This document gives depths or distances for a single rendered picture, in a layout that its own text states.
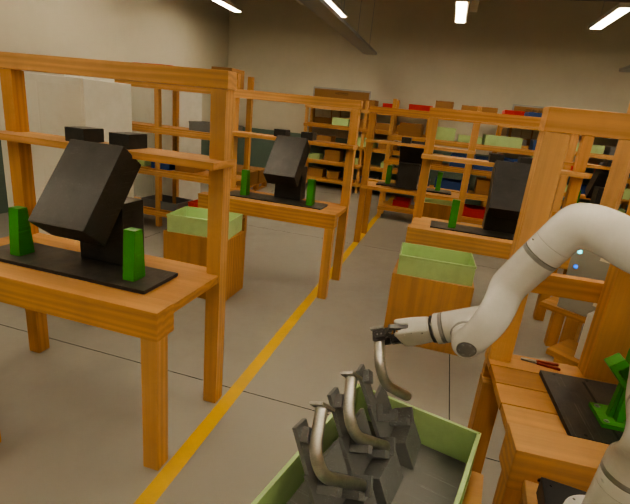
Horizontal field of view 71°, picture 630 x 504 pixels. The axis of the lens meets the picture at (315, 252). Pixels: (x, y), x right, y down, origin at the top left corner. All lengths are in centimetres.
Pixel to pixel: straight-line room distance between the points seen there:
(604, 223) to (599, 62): 1097
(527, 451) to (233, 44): 1226
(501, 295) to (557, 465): 70
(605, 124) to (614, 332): 83
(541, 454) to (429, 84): 1049
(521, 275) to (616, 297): 103
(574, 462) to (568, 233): 82
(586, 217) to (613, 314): 110
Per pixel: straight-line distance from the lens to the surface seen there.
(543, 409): 192
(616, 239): 108
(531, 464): 167
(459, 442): 156
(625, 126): 200
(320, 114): 1200
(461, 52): 1168
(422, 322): 125
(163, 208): 685
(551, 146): 193
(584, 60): 1195
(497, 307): 114
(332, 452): 122
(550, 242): 111
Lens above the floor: 184
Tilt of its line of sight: 17 degrees down
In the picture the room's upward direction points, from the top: 6 degrees clockwise
